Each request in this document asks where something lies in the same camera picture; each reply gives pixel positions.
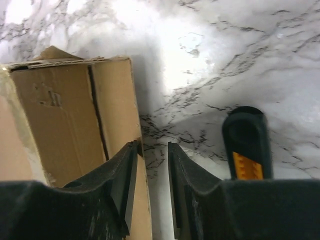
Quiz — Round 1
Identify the orange utility knife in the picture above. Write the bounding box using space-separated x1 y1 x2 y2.
222 106 274 180

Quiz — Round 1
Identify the brown cardboard express box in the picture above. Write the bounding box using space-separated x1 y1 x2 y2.
0 46 152 240

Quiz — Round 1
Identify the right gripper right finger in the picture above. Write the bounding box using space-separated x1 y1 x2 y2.
168 142 320 240

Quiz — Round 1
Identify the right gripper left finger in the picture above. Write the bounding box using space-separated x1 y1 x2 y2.
0 141 138 240

